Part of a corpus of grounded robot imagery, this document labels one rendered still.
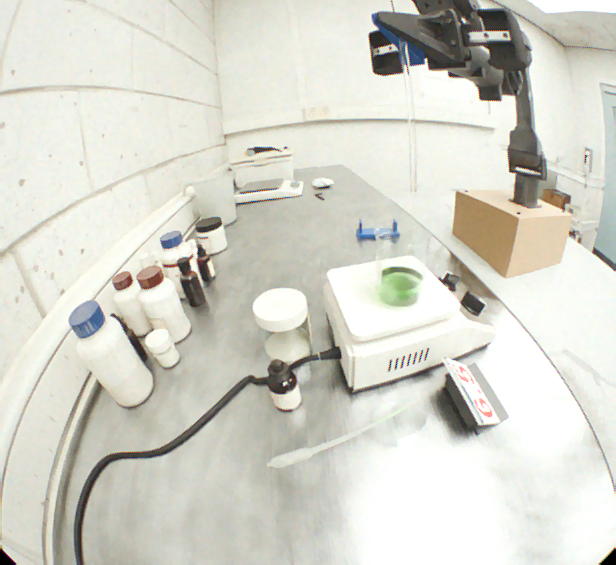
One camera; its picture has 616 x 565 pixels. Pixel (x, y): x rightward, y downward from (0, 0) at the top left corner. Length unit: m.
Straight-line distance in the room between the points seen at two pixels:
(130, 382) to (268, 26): 1.75
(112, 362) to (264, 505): 0.21
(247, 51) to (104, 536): 1.87
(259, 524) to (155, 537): 0.11
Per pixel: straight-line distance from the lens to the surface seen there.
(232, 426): 0.30
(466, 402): 0.28
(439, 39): 0.27
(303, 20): 1.80
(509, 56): 0.27
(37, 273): 0.44
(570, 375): 0.42
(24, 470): 0.39
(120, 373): 0.33
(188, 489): 0.29
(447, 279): 0.37
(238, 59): 1.73
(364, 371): 0.27
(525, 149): 0.57
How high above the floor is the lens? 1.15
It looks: 27 degrees down
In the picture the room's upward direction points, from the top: 7 degrees counter-clockwise
